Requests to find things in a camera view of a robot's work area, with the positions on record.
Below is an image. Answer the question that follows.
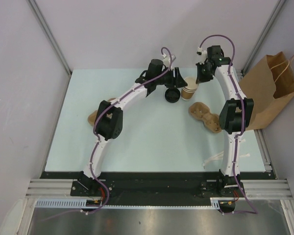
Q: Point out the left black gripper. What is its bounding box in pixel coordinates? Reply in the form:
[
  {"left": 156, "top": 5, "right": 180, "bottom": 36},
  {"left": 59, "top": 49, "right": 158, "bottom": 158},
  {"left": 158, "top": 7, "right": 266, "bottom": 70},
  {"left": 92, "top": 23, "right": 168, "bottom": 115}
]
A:
[{"left": 155, "top": 68, "right": 187, "bottom": 89}]

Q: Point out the brown paper cup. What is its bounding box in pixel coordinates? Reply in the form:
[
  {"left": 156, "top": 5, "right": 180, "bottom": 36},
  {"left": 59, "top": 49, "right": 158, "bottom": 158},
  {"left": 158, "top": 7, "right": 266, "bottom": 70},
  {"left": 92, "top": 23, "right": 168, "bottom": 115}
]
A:
[{"left": 181, "top": 76, "right": 199, "bottom": 100}]

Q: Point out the black plastic cup lid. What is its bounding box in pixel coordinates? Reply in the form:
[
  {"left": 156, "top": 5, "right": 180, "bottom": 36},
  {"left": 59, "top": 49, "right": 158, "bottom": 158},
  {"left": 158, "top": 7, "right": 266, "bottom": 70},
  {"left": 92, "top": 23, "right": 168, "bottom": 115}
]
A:
[{"left": 164, "top": 88, "right": 181, "bottom": 103}]

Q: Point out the brown pulp cup carrier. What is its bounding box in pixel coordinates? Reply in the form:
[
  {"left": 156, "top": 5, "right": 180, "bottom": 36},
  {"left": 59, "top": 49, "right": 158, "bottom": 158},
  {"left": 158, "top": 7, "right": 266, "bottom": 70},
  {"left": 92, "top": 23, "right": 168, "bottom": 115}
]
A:
[
  {"left": 88, "top": 97, "right": 118, "bottom": 129},
  {"left": 188, "top": 102, "right": 222, "bottom": 134}
]

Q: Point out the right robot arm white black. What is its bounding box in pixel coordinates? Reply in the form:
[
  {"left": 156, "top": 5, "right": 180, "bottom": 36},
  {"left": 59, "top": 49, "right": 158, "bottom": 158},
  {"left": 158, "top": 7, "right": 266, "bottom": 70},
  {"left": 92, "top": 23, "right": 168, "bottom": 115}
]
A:
[{"left": 196, "top": 46, "right": 254, "bottom": 197}]

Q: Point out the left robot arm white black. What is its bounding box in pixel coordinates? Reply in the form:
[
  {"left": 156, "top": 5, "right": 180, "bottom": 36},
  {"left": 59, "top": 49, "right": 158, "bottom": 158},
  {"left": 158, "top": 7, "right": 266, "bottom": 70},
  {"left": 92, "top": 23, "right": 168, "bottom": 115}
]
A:
[{"left": 77, "top": 56, "right": 187, "bottom": 196}]

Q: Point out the brown paper bag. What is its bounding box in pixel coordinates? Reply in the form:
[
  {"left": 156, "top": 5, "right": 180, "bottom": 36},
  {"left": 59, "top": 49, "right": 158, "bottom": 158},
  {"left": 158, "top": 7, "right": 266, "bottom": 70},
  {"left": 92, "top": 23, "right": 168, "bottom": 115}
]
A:
[{"left": 239, "top": 52, "right": 294, "bottom": 130}]

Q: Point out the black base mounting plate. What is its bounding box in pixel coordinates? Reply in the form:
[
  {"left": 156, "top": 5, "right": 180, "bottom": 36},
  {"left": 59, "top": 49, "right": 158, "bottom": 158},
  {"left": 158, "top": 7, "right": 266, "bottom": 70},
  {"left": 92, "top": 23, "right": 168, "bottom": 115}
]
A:
[{"left": 41, "top": 172, "right": 275, "bottom": 205}]

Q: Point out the white round object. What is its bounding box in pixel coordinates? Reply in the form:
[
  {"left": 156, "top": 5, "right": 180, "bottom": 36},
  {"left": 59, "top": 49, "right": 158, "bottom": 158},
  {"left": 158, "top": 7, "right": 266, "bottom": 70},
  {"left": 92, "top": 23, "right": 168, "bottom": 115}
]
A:
[{"left": 0, "top": 199, "right": 24, "bottom": 235}]

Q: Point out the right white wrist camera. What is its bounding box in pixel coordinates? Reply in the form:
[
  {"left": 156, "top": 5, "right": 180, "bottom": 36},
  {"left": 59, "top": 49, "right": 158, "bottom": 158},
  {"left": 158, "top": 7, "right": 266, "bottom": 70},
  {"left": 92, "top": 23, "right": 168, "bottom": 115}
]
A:
[{"left": 197, "top": 47, "right": 208, "bottom": 65}]

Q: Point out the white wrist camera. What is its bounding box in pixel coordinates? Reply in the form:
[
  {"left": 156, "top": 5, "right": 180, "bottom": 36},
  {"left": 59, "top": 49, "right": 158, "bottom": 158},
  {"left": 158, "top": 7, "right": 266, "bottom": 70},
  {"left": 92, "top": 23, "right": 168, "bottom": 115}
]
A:
[
  {"left": 197, "top": 47, "right": 208, "bottom": 65},
  {"left": 162, "top": 54, "right": 176, "bottom": 68}
]

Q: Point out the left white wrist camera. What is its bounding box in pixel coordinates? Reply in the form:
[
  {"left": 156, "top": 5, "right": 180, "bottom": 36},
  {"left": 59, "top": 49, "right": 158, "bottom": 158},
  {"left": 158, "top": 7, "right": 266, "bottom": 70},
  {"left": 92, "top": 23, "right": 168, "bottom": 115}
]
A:
[{"left": 162, "top": 54, "right": 176, "bottom": 68}]

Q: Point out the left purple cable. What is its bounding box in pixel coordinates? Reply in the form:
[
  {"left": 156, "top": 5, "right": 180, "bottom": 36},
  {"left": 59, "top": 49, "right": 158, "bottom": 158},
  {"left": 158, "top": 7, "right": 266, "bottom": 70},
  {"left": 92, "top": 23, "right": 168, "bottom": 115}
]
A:
[{"left": 40, "top": 47, "right": 173, "bottom": 221}]

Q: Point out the purple cable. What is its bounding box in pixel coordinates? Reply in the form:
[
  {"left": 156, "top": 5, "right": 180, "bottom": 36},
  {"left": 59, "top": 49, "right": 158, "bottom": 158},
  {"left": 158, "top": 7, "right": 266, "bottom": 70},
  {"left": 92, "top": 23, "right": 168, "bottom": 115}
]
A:
[
  {"left": 198, "top": 34, "right": 259, "bottom": 215},
  {"left": 40, "top": 47, "right": 173, "bottom": 221}
]

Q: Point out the right aluminium corner post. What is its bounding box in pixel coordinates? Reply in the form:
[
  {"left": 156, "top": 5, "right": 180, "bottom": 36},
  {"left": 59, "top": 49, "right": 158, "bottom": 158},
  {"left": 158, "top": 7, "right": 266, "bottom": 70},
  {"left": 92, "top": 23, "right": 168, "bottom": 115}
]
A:
[{"left": 241, "top": 0, "right": 288, "bottom": 75}]

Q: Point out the aluminium corner post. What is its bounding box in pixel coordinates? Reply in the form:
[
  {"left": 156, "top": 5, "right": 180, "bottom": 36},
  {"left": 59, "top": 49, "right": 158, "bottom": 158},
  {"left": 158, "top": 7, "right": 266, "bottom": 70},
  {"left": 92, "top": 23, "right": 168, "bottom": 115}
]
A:
[
  {"left": 25, "top": 0, "right": 72, "bottom": 75},
  {"left": 241, "top": 0, "right": 288, "bottom": 75}
]

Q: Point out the aluminium frame rail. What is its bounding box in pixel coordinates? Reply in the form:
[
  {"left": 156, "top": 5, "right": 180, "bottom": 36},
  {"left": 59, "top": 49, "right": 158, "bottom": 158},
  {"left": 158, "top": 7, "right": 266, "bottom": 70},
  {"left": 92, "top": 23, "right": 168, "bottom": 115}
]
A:
[{"left": 25, "top": 179, "right": 293, "bottom": 200}]

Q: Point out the left aluminium corner post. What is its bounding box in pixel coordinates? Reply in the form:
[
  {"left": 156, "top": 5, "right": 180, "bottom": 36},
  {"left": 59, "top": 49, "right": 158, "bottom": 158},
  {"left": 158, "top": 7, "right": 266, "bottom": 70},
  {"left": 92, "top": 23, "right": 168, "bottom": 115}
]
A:
[{"left": 25, "top": 0, "right": 72, "bottom": 75}]

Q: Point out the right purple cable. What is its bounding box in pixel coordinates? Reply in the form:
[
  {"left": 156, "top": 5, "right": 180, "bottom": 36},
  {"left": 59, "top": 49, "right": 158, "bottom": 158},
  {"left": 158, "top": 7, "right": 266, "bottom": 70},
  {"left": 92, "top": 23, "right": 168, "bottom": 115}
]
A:
[{"left": 198, "top": 34, "right": 259, "bottom": 215}]

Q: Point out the white slotted cable duct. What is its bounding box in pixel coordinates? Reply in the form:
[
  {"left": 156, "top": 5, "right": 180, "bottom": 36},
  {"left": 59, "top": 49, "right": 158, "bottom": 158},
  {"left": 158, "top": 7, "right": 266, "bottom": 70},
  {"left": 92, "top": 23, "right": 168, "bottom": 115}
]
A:
[{"left": 35, "top": 198, "right": 224, "bottom": 210}]

